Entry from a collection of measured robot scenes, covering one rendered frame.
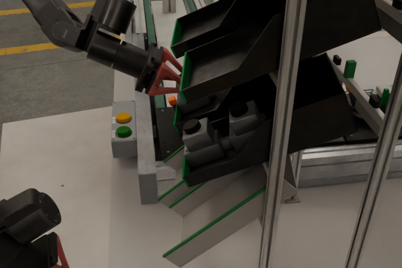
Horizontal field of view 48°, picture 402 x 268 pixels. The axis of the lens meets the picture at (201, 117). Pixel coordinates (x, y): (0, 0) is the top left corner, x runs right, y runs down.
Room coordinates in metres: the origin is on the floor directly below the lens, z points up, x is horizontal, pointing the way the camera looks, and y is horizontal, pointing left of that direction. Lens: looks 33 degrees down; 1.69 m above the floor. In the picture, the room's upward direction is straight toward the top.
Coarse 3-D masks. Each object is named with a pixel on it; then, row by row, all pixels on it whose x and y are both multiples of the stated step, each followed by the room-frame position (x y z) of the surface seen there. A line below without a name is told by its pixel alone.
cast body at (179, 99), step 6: (180, 96) 0.76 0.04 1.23; (210, 96) 0.78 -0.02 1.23; (216, 96) 0.78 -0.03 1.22; (180, 102) 0.76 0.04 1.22; (192, 102) 0.76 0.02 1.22; (198, 102) 0.76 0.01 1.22; (204, 102) 0.76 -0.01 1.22; (210, 102) 0.76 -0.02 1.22; (180, 108) 0.76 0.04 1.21; (186, 108) 0.76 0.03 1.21; (192, 108) 0.76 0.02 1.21
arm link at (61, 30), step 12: (96, 0) 0.82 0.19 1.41; (108, 0) 0.81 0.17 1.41; (120, 0) 0.80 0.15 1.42; (96, 12) 0.81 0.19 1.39; (108, 12) 0.79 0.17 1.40; (120, 12) 0.79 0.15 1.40; (132, 12) 0.81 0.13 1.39; (60, 24) 0.79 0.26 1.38; (84, 24) 0.79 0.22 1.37; (108, 24) 0.78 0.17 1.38; (120, 24) 0.79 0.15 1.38; (60, 36) 0.77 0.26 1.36; (72, 36) 0.77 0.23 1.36; (84, 36) 0.79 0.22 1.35
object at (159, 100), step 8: (152, 40) 1.69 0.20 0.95; (168, 48) 1.67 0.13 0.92; (168, 64) 1.53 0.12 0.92; (176, 72) 1.47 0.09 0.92; (168, 80) 1.41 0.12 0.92; (160, 96) 1.25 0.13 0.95; (168, 96) 1.30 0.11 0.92; (176, 96) 1.30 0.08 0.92; (160, 104) 1.20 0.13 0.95; (168, 104) 1.25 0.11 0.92; (160, 160) 1.02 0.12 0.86
